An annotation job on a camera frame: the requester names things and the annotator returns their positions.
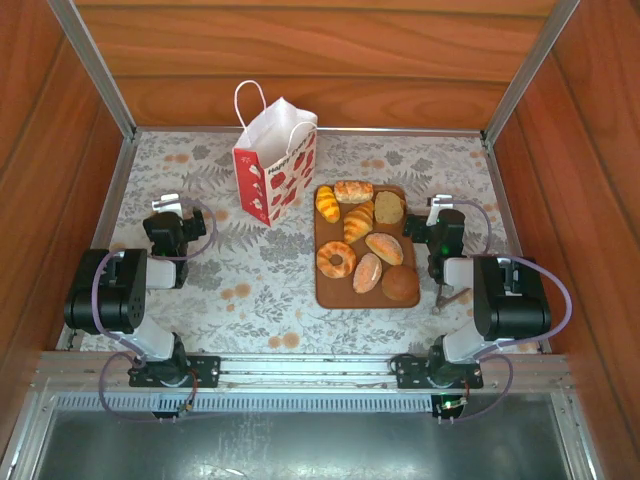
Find shiny metal plate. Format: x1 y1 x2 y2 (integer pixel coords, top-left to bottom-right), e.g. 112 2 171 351
29 394 576 480

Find glazed ring donut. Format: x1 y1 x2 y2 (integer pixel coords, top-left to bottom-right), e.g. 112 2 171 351
316 240 358 279

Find pink cream sandwich bun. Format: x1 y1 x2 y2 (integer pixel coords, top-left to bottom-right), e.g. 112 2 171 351
352 252 383 295

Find small circuit board green light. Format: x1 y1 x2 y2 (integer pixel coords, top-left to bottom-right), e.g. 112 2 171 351
433 378 471 426

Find aluminium corner post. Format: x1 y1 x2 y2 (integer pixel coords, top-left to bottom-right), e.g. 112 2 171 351
47 0 139 142
481 0 582 145

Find round dark brown bun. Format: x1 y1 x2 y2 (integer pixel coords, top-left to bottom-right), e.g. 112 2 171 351
381 264 420 302

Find grey slotted cable duct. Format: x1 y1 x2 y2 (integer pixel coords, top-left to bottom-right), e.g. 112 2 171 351
49 391 436 415

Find small yellow striped croissant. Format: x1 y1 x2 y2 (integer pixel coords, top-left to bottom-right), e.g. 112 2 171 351
315 185 342 224

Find large golden croissant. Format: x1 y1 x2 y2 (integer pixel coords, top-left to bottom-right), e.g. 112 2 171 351
342 199 376 245

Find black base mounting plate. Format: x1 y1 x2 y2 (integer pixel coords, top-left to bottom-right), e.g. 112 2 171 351
128 354 222 390
390 354 485 391

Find sugared oval bun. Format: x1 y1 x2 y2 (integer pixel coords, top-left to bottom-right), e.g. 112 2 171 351
364 232 405 266

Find floral patterned tablecloth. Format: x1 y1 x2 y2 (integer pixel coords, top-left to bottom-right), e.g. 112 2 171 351
59 130 551 357

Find small connector with red wire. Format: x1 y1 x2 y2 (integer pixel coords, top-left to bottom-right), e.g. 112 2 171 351
177 369 199 417

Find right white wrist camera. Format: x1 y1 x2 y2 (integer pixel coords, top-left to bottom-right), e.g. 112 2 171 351
428 195 454 226

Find red white paper bag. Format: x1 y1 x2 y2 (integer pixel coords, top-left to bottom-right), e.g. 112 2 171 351
232 79 319 229

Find brown rectangular tray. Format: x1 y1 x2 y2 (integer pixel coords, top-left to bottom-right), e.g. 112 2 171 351
314 184 421 309

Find aluminium front frame rail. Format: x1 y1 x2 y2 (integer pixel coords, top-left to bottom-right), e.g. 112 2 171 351
34 351 571 396

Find round tan bread slice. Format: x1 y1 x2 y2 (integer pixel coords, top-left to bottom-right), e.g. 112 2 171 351
374 190 406 226

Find flaky braided pastry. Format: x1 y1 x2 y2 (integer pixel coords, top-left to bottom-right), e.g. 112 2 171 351
333 179 375 205

